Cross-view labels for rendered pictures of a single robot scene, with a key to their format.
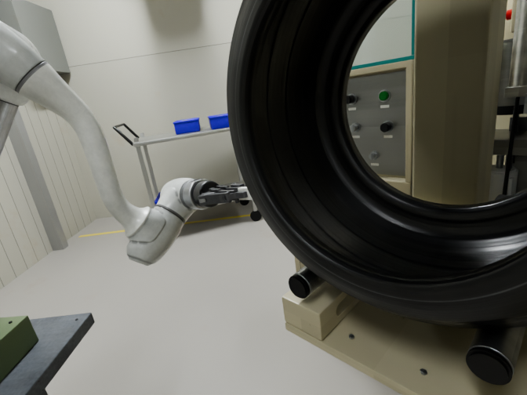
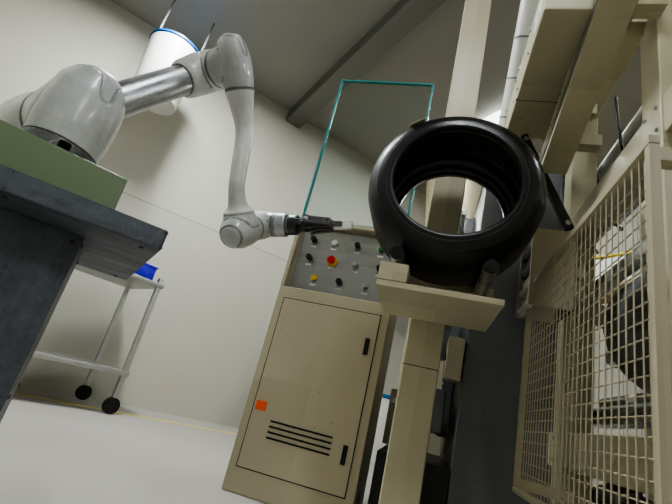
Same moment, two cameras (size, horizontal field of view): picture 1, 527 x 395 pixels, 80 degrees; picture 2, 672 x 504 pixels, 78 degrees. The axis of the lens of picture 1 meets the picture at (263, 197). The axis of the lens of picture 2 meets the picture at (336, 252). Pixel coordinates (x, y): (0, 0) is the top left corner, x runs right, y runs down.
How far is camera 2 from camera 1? 1.19 m
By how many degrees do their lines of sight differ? 49
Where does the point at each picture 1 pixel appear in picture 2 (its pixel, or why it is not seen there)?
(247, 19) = (412, 135)
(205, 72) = not seen: hidden behind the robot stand
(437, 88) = (438, 223)
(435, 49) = (440, 208)
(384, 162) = (371, 293)
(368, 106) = (368, 254)
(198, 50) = (132, 199)
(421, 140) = not seen: hidden behind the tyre
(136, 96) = not seen: hidden behind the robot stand
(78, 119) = (249, 127)
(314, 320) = (404, 269)
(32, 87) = (246, 94)
